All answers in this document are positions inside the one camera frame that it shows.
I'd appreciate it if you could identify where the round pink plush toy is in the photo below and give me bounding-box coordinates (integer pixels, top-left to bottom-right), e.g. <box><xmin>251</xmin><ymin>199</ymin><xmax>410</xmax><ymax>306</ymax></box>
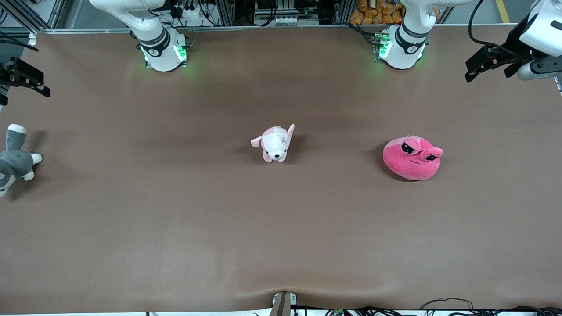
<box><xmin>383</xmin><ymin>136</ymin><xmax>443</xmax><ymax>181</ymax></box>

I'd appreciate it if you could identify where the orange plush toy pile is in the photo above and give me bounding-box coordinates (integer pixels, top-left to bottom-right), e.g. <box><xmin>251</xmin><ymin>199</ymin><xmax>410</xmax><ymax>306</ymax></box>
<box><xmin>350</xmin><ymin>0</ymin><xmax>407</xmax><ymax>25</ymax></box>

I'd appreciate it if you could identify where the grey and white plush husky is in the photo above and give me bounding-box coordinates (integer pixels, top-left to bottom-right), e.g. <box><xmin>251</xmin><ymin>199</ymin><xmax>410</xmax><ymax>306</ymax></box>
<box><xmin>0</xmin><ymin>124</ymin><xmax>43</xmax><ymax>198</ymax></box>

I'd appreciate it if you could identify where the white power strip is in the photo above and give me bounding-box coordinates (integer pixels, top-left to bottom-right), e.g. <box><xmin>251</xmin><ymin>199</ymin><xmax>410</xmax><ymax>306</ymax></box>
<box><xmin>178</xmin><ymin>5</ymin><xmax>207</xmax><ymax>21</ymax></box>

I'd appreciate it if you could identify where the pink and white plush dog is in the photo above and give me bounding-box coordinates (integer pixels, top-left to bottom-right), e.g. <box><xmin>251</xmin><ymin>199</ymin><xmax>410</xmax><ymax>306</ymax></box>
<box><xmin>251</xmin><ymin>124</ymin><xmax>295</xmax><ymax>163</ymax></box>

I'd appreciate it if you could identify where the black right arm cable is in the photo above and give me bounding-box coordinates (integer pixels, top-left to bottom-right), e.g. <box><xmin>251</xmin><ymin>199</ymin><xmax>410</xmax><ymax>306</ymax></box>
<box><xmin>0</xmin><ymin>30</ymin><xmax>40</xmax><ymax>53</ymax></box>

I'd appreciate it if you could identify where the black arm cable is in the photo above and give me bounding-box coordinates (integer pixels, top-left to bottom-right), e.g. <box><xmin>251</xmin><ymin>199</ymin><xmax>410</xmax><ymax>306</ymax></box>
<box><xmin>468</xmin><ymin>0</ymin><xmax>527</xmax><ymax>58</ymax></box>
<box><xmin>0</xmin><ymin>30</ymin><xmax>40</xmax><ymax>53</ymax></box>

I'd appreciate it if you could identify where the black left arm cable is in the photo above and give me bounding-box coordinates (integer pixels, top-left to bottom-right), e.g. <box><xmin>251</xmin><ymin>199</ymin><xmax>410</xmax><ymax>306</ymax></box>
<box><xmin>468</xmin><ymin>0</ymin><xmax>527</xmax><ymax>58</ymax></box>

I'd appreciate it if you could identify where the aluminium frame post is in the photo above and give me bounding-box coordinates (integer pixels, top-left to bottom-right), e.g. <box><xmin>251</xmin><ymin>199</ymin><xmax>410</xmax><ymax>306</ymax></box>
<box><xmin>335</xmin><ymin>0</ymin><xmax>353</xmax><ymax>25</ymax></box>
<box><xmin>216</xmin><ymin>0</ymin><xmax>236</xmax><ymax>25</ymax></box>

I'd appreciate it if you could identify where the silver table edge rail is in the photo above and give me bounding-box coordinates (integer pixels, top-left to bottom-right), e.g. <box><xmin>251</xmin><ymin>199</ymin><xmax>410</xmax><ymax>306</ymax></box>
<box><xmin>37</xmin><ymin>24</ymin><xmax>527</xmax><ymax>35</ymax></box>

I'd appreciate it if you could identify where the thin grey cable loop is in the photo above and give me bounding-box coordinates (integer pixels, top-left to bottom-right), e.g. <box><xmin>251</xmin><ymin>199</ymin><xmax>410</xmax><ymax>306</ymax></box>
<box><xmin>419</xmin><ymin>297</ymin><xmax>476</xmax><ymax>311</ymax></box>

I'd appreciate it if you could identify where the black cable bundle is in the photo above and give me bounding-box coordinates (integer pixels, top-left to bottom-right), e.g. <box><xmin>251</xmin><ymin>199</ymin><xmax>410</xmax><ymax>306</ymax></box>
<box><xmin>299</xmin><ymin>305</ymin><xmax>562</xmax><ymax>316</ymax></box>

